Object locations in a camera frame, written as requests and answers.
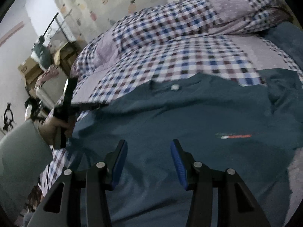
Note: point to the dark teal t-shirt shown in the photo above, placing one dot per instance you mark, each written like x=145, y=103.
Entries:
x=254, y=130

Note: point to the checkered purple quilt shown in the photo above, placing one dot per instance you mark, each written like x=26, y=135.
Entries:
x=222, y=38

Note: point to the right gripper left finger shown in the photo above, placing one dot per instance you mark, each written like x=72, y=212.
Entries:
x=62, y=204

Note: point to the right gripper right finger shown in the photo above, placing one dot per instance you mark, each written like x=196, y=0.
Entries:
x=237, y=205

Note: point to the fruit pattern curtain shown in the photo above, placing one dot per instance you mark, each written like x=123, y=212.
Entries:
x=87, y=19

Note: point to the left grey sleeve forearm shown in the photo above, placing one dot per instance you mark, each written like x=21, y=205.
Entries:
x=24, y=156

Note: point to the black metal rack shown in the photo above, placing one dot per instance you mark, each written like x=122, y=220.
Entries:
x=58, y=25

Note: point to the cardboard box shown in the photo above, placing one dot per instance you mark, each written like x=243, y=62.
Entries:
x=30, y=70

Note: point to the left hand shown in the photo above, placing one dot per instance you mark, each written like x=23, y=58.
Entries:
x=49, y=128

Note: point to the grey plush toy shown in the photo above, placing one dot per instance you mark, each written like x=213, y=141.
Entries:
x=41, y=54

